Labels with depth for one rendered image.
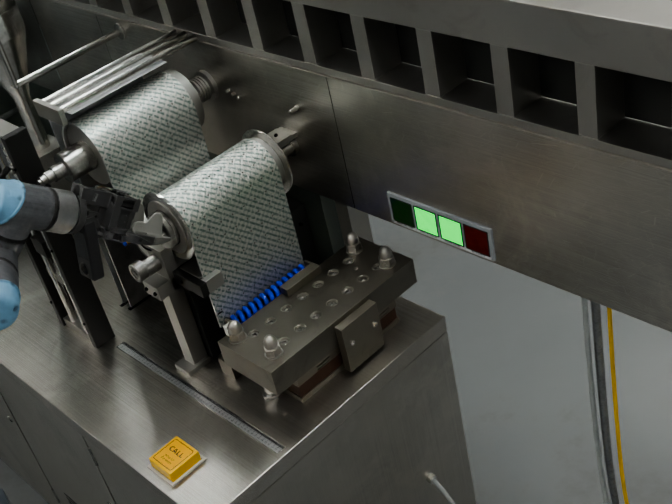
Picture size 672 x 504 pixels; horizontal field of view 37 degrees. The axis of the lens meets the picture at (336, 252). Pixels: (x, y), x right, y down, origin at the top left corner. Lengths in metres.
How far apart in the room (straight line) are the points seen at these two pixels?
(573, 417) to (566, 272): 1.43
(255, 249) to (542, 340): 1.56
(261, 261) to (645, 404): 1.50
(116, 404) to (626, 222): 1.10
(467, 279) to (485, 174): 1.95
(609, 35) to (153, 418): 1.16
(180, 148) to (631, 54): 1.04
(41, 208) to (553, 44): 0.85
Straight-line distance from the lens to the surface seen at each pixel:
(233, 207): 1.93
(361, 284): 2.00
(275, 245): 2.03
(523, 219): 1.70
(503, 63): 1.57
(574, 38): 1.46
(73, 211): 1.73
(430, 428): 2.21
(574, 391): 3.18
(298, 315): 1.96
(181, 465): 1.91
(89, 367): 2.24
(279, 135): 2.04
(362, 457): 2.06
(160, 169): 2.10
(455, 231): 1.83
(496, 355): 3.32
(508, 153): 1.64
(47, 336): 2.39
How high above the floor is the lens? 2.24
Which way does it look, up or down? 35 degrees down
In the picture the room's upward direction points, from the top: 14 degrees counter-clockwise
